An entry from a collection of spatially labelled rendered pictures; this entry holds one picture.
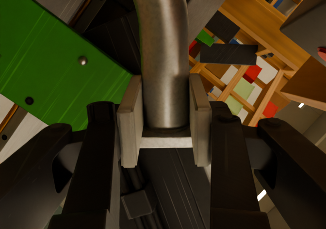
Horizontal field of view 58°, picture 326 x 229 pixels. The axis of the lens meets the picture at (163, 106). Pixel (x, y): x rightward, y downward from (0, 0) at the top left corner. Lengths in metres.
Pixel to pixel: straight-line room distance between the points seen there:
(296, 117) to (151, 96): 9.61
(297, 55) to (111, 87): 0.86
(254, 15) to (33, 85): 0.87
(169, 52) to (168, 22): 0.02
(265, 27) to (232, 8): 0.13
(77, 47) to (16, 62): 0.07
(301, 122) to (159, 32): 9.68
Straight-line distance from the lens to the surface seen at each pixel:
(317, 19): 0.31
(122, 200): 0.38
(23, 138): 0.60
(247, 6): 1.12
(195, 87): 0.17
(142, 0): 0.17
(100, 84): 0.36
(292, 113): 9.72
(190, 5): 0.42
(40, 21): 0.37
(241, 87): 3.92
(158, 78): 0.17
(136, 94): 0.16
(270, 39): 1.11
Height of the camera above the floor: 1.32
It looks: 3 degrees down
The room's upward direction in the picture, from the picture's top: 129 degrees clockwise
